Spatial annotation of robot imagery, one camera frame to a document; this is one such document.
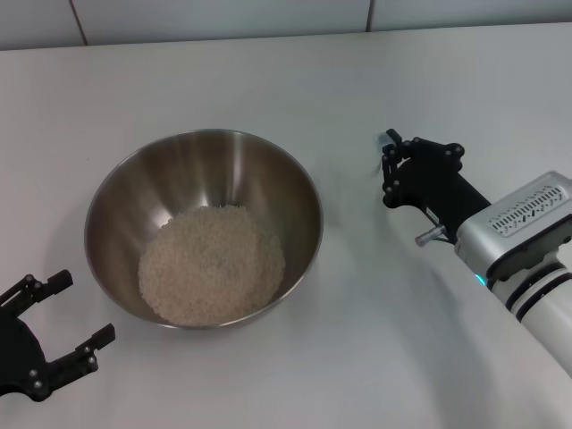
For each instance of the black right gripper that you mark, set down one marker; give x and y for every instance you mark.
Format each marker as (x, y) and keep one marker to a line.
(438, 187)

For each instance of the white rice grains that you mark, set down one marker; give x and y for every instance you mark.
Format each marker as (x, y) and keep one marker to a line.
(210, 268)

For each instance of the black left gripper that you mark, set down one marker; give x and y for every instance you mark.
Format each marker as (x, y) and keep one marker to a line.
(18, 357)

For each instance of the clear plastic cup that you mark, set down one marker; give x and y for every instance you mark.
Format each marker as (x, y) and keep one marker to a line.
(382, 142)

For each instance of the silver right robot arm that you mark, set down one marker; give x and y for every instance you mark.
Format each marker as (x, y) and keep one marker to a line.
(545, 308)

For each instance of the silver vented right wrist camera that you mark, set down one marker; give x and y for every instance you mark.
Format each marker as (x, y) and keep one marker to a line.
(514, 228)

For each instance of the stainless steel mixing bowl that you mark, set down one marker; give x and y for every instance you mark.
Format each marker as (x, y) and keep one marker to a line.
(192, 170)

